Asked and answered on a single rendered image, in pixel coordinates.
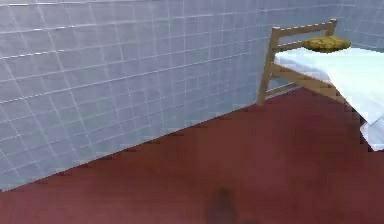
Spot yellow patterned pillow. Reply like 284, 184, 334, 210
301, 35, 352, 54

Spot wooden bed with white sheet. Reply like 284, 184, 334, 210
256, 18, 384, 153

